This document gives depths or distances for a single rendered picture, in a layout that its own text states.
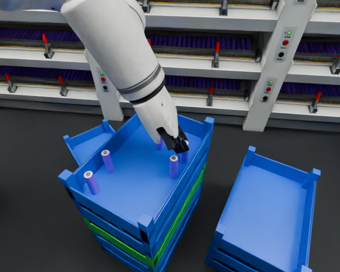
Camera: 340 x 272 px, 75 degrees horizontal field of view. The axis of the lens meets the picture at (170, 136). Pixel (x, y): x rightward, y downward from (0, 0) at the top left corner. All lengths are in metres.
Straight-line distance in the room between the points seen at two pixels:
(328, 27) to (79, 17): 0.82
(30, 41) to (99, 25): 0.90
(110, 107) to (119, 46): 0.81
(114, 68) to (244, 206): 0.52
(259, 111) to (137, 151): 0.67
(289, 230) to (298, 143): 0.57
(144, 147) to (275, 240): 0.41
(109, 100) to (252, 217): 0.78
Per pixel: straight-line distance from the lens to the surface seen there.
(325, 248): 0.93
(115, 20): 0.33
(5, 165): 1.17
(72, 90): 1.22
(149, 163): 0.54
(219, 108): 1.05
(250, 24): 0.89
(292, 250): 0.68
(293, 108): 1.15
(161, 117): 0.38
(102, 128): 1.09
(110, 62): 0.34
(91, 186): 0.49
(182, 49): 0.98
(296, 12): 0.91
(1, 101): 1.50
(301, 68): 1.05
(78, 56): 1.07
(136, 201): 0.49
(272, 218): 0.70
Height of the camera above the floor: 0.75
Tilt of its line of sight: 45 degrees down
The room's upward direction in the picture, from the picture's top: straight up
